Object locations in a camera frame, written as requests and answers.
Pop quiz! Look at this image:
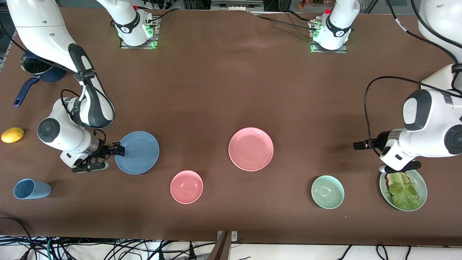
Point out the blue plate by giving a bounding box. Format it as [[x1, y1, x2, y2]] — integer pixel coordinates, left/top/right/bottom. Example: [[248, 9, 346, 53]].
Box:
[[114, 131, 160, 175]]

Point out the pink plate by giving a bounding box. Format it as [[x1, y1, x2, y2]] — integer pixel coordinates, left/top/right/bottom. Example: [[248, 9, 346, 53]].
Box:
[[228, 127, 274, 172]]

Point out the toast slice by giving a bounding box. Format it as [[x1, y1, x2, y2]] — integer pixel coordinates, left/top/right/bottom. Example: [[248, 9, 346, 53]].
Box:
[[385, 173, 410, 189]]

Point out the green lettuce leaf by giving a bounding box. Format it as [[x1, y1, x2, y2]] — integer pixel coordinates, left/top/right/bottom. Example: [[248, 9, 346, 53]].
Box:
[[388, 172, 421, 211]]

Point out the mint green bowl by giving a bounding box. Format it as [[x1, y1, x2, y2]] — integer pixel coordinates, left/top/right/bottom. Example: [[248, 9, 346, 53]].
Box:
[[311, 175, 345, 210]]

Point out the mint green plate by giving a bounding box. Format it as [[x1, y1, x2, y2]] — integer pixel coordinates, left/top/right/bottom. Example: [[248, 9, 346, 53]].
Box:
[[379, 168, 428, 212]]

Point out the blue cup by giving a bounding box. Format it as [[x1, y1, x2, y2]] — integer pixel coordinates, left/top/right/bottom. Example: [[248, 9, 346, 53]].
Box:
[[13, 178, 52, 200]]

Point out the pink bowl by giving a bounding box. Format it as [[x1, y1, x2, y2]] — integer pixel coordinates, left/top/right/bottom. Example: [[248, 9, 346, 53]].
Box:
[[170, 170, 204, 205]]

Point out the yellow lemon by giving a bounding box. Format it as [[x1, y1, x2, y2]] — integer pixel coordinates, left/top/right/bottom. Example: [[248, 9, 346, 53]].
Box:
[[1, 127, 25, 143]]

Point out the blue saucepan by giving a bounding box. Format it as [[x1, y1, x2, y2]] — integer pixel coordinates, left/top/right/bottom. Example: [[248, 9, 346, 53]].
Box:
[[13, 51, 68, 107]]

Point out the brown table cloth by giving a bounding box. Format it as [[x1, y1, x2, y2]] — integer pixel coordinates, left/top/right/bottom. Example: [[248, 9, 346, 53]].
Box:
[[0, 6, 462, 248]]

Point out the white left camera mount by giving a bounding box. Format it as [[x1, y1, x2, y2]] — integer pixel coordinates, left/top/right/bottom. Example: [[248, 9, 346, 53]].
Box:
[[380, 139, 415, 171]]

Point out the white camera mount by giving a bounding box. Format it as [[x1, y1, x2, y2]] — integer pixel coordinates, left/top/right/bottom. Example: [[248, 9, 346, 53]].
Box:
[[60, 151, 87, 169], [380, 139, 415, 171]]

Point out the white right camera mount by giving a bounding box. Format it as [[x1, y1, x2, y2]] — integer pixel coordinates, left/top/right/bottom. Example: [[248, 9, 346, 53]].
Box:
[[60, 151, 87, 169]]

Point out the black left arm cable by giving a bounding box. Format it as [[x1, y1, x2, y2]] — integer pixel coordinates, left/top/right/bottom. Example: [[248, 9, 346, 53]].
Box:
[[363, 0, 462, 157]]

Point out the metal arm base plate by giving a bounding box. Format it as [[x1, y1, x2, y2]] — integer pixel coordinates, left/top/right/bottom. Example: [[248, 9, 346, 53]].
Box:
[[310, 20, 348, 54], [119, 17, 158, 49]]

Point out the dark camera post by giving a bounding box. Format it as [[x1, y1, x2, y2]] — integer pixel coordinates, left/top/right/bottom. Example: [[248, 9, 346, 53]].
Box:
[[208, 231, 231, 260]]

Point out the aluminium frame beam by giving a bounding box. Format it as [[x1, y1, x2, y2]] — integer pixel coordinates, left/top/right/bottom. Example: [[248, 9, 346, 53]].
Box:
[[210, 0, 265, 12]]

